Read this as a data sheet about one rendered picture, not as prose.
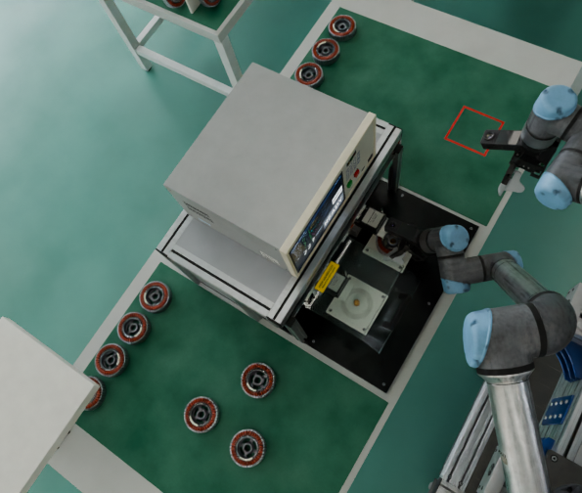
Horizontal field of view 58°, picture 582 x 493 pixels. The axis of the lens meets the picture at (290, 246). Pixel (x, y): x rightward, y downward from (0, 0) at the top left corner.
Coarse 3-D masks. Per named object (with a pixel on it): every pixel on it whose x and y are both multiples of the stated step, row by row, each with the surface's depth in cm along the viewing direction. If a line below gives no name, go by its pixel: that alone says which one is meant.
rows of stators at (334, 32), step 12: (336, 24) 215; (348, 24) 214; (336, 36) 212; (348, 36) 211; (312, 48) 211; (324, 48) 211; (336, 48) 209; (324, 60) 208; (336, 60) 210; (300, 72) 207; (312, 72) 209; (312, 84) 205
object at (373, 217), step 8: (368, 208) 169; (368, 216) 168; (376, 216) 168; (384, 216) 168; (360, 224) 170; (368, 224) 167; (376, 224) 167; (384, 224) 171; (376, 232) 168; (384, 232) 170
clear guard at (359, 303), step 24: (360, 264) 148; (384, 264) 147; (312, 288) 148; (336, 288) 147; (360, 288) 146; (384, 288) 145; (408, 288) 148; (336, 312) 145; (360, 312) 144; (384, 312) 144; (360, 336) 142; (384, 336) 145
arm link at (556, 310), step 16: (480, 256) 148; (496, 256) 146; (512, 256) 145; (496, 272) 140; (512, 272) 134; (512, 288) 129; (528, 288) 123; (544, 288) 122; (544, 304) 109; (560, 304) 110; (544, 320) 106; (560, 320) 106; (576, 320) 111; (560, 336) 106
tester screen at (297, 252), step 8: (336, 184) 135; (336, 192) 138; (328, 200) 135; (336, 200) 142; (320, 208) 132; (320, 216) 136; (312, 224) 133; (320, 224) 139; (328, 224) 146; (304, 232) 130; (312, 232) 136; (320, 232) 143; (304, 240) 134; (296, 248) 131; (304, 248) 137; (312, 248) 144; (296, 256) 135; (304, 256) 141; (296, 264) 138
